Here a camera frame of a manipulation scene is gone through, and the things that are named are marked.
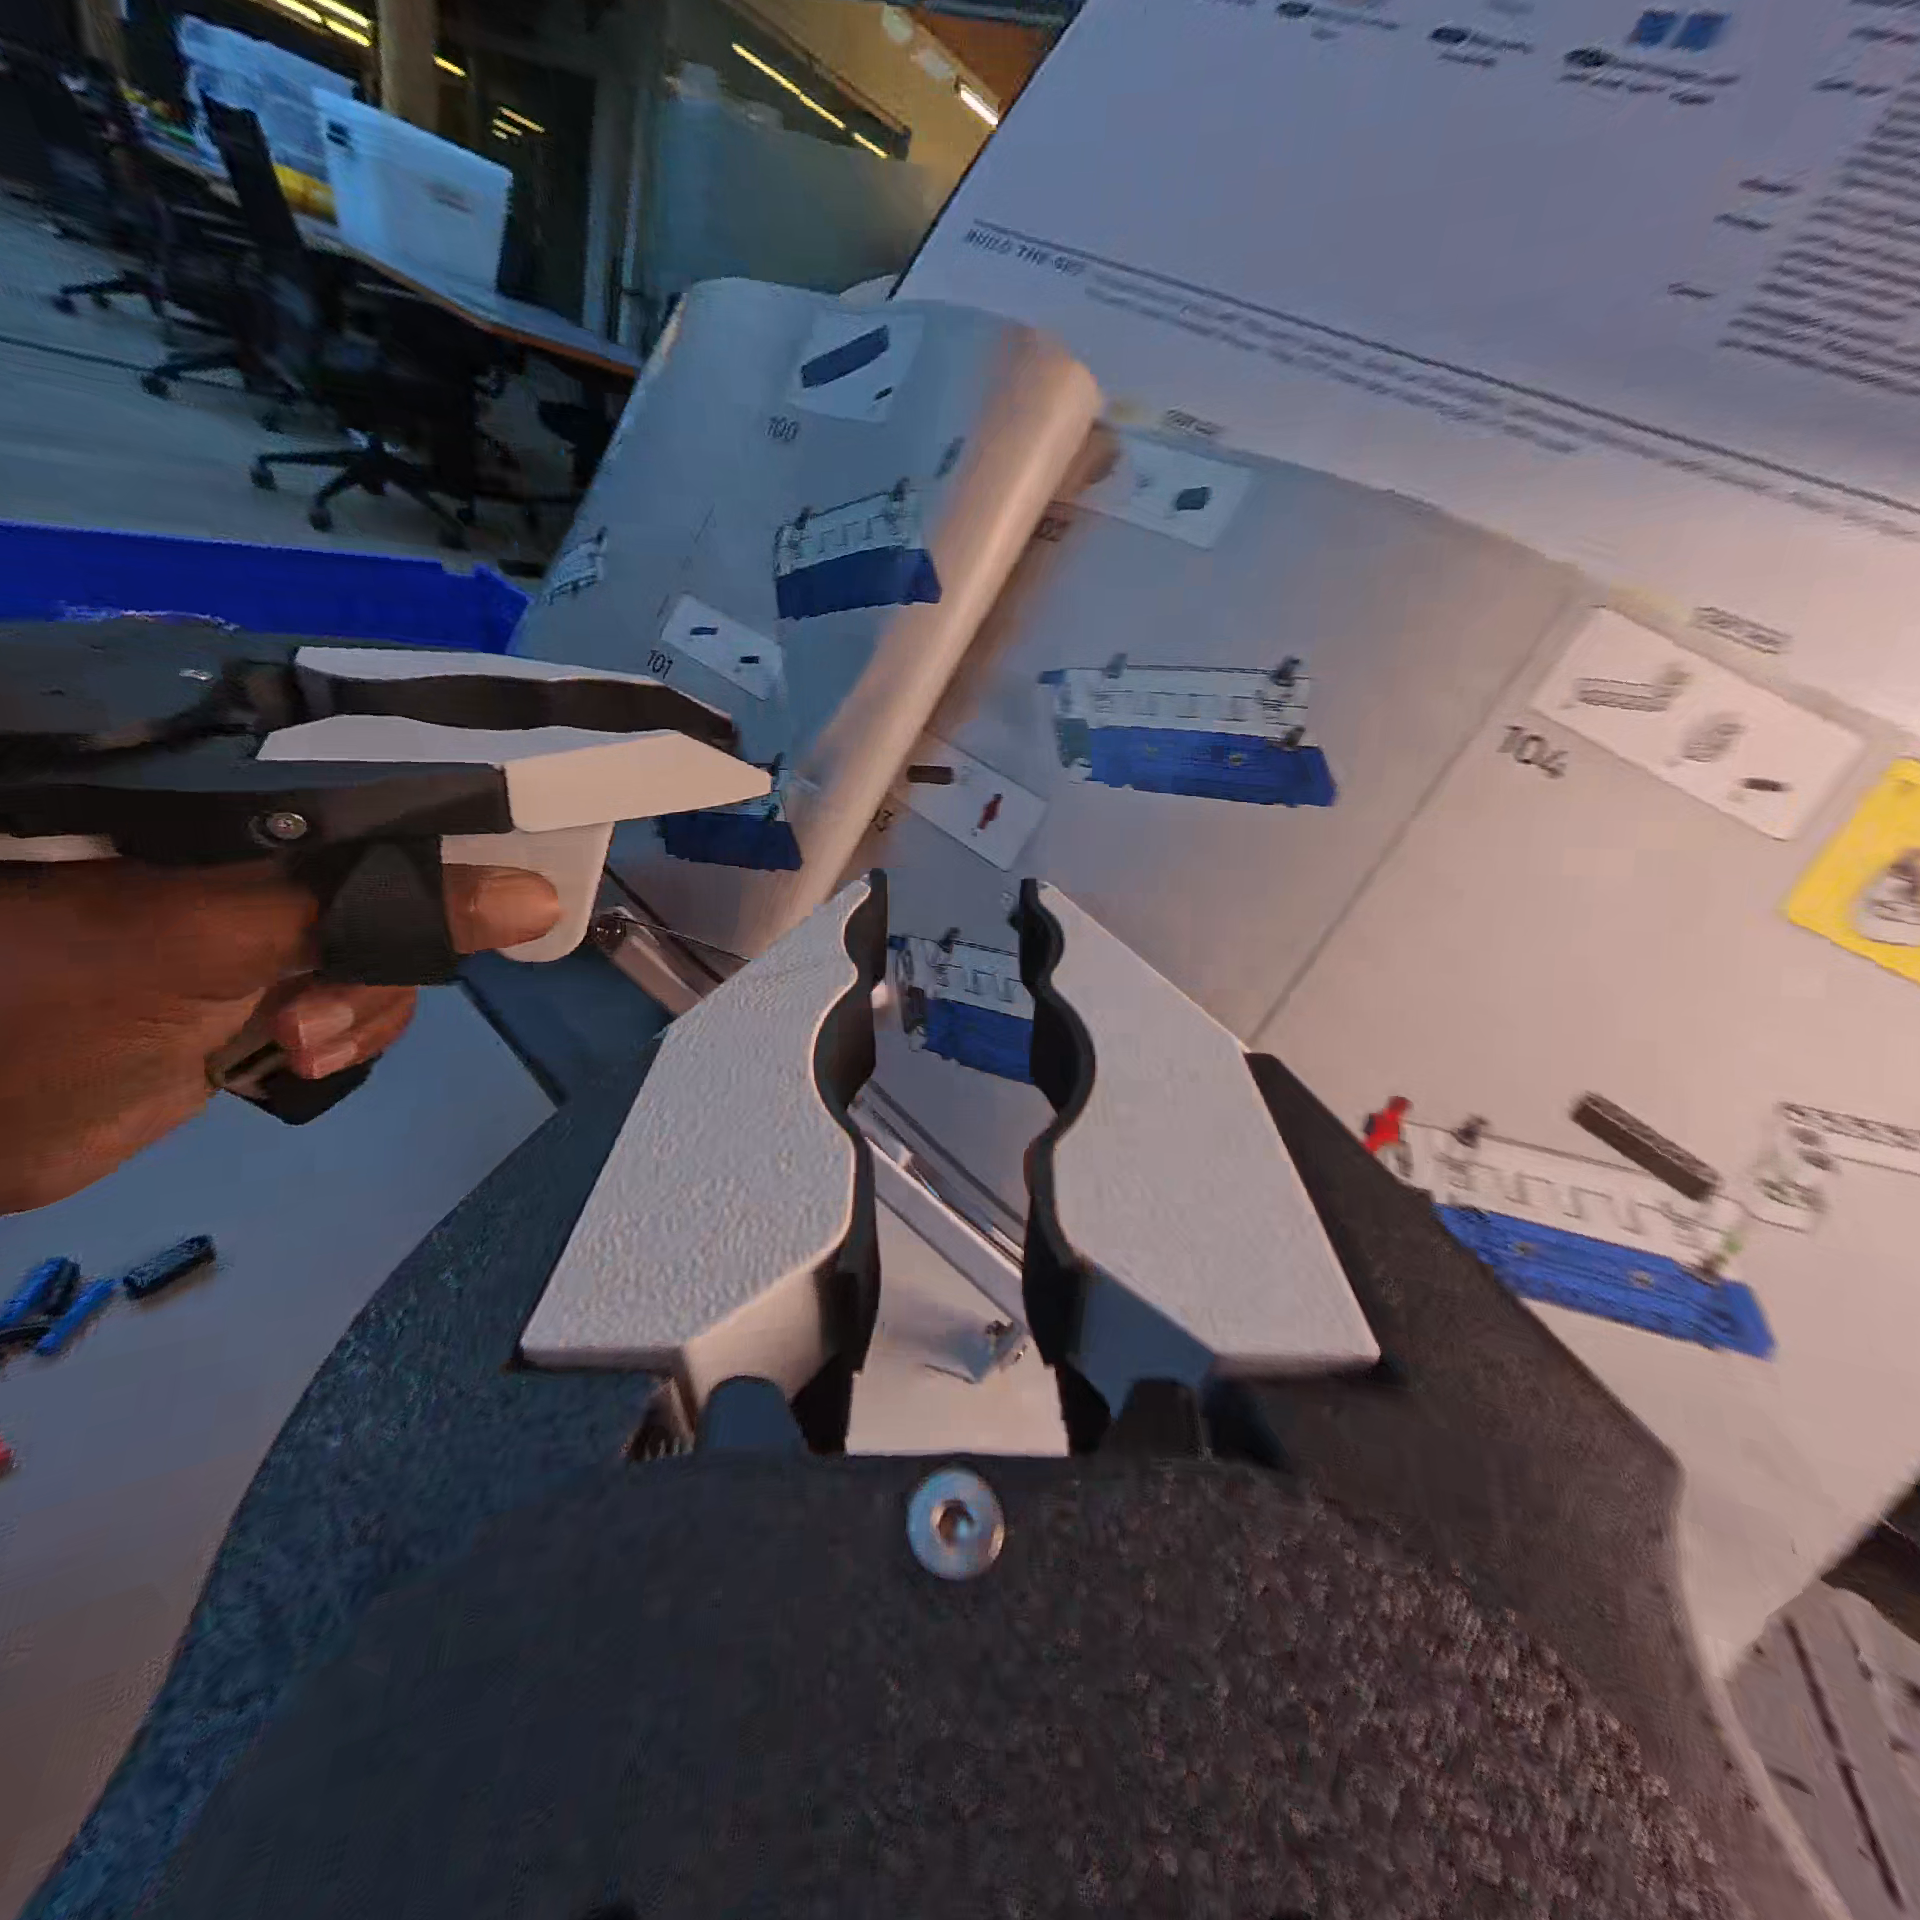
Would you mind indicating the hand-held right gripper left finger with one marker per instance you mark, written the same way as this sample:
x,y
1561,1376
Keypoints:
x,y
720,1201

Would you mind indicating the person's left hand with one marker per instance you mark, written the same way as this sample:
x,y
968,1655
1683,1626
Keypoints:
x,y
149,1020

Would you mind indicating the pile of blue black lego pins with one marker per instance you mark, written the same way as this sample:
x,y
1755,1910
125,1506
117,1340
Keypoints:
x,y
90,1290

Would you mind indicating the stack of white storage boxes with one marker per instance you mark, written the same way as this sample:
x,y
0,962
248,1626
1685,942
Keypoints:
x,y
405,196

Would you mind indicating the blue plastic parts bin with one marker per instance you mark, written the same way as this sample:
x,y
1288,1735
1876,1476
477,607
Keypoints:
x,y
269,586

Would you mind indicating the white book stand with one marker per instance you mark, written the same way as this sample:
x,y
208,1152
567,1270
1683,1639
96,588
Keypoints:
x,y
945,1214

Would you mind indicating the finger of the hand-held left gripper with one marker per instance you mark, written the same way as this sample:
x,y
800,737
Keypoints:
x,y
629,781
451,676

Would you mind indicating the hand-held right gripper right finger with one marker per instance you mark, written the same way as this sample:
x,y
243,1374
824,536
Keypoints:
x,y
1201,1201

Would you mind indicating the printed white paper sheet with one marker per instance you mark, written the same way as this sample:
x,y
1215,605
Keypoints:
x,y
1425,196

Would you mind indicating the lego instruction booklet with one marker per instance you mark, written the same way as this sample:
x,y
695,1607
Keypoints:
x,y
1425,901

